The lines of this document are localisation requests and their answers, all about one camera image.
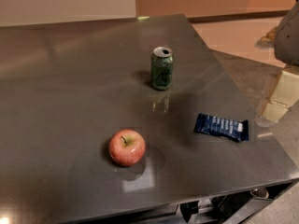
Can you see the dark blue snack wrapper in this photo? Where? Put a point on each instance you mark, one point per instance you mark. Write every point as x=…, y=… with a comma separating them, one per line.
x=234, y=130

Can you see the red apple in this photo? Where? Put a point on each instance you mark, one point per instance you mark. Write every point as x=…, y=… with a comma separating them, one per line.
x=127, y=147

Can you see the green soda can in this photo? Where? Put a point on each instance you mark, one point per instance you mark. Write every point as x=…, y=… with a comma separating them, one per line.
x=161, y=68

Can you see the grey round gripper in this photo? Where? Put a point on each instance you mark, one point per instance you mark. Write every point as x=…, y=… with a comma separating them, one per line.
x=289, y=39

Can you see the dark under-table drawer hardware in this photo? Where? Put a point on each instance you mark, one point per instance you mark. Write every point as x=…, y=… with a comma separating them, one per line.
x=227, y=209

